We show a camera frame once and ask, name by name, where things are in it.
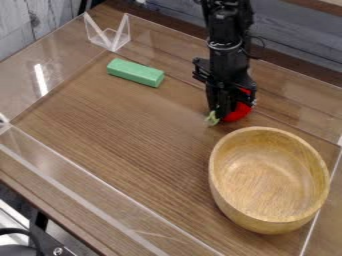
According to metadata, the black cable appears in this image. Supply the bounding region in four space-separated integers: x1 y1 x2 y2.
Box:
0 226 44 256

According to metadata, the black metal table clamp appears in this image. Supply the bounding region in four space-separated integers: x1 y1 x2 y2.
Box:
30 212 76 256

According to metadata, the green rectangular block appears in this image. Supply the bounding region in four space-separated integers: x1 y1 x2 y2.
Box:
107 58 165 88

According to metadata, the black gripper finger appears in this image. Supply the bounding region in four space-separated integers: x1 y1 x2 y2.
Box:
206 83 237 120

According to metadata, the clear acrylic tray wall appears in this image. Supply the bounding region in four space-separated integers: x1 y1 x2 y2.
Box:
0 114 223 256

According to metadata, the red plush strawberry toy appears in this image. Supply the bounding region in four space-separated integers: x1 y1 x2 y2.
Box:
206 88 255 126

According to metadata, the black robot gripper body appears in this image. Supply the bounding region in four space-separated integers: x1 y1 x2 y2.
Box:
193 44 257 100

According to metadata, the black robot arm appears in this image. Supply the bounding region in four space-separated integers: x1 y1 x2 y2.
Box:
193 0 257 124

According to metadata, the wooden bowl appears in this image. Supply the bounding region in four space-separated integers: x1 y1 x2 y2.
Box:
209 126 330 234

